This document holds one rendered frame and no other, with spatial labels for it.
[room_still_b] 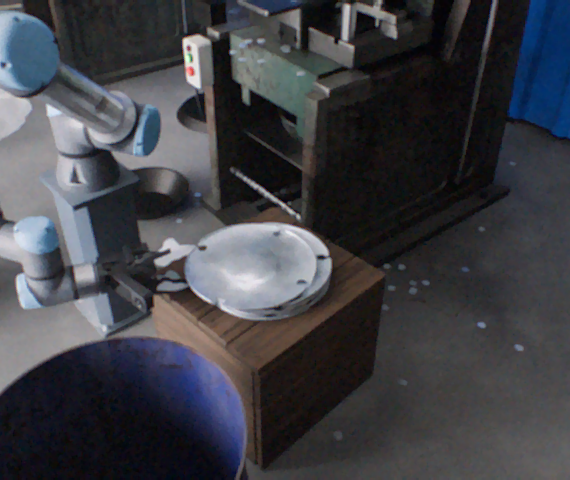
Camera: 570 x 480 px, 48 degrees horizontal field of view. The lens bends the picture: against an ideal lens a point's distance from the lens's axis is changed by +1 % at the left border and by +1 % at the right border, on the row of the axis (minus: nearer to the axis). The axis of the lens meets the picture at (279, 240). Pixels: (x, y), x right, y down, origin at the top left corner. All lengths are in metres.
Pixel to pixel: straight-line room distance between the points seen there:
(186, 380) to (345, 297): 0.41
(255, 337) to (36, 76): 0.63
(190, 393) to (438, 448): 0.66
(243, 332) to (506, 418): 0.72
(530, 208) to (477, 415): 0.97
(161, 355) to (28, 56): 0.55
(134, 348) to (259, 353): 0.25
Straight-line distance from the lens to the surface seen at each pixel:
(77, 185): 1.58
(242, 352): 1.27
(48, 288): 1.34
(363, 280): 1.43
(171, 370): 1.18
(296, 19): 1.76
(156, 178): 2.38
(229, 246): 1.45
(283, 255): 1.42
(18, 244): 1.30
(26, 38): 1.12
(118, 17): 3.28
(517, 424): 1.70
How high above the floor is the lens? 1.30
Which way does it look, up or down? 38 degrees down
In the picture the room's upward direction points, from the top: straight up
